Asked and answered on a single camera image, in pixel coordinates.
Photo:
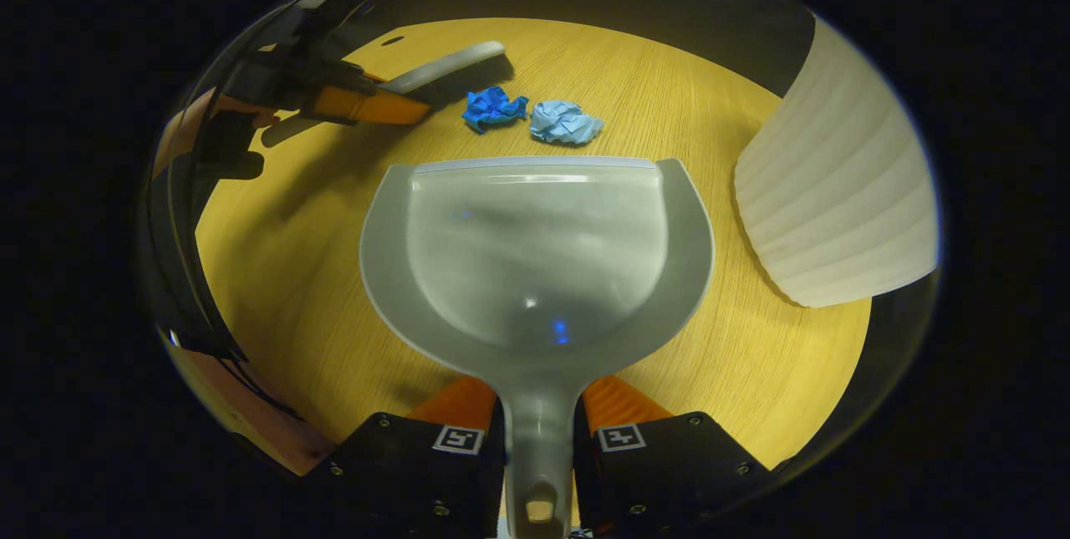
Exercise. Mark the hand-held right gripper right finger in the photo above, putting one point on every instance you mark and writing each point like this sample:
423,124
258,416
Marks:
669,472

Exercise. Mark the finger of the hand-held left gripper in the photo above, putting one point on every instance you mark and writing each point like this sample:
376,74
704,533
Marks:
368,107

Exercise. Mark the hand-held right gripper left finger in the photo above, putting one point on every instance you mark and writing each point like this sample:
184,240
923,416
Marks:
410,472

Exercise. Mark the small white broom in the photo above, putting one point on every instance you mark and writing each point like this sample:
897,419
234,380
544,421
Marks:
451,67

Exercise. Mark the dark blue paper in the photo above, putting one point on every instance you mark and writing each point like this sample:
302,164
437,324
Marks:
493,109

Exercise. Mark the light blue paper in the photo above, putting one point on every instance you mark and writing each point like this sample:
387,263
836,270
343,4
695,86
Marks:
564,123

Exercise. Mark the white plastic dustpan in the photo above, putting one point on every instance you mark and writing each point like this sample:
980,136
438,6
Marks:
535,255

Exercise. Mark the white ribbed garbage bin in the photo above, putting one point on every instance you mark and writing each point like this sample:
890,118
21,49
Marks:
844,188

